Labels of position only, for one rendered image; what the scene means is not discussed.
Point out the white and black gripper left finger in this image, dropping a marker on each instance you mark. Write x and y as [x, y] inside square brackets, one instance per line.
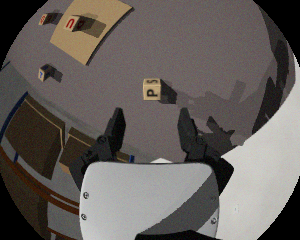
[112, 139]

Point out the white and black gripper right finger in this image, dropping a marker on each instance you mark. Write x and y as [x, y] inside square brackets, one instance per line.
[189, 138]

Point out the wooden letter block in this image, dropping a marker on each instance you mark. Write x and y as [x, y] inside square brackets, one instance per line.
[46, 18]
[44, 72]
[75, 23]
[152, 89]

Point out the tan flat mat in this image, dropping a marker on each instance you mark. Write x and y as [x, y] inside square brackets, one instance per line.
[102, 16]

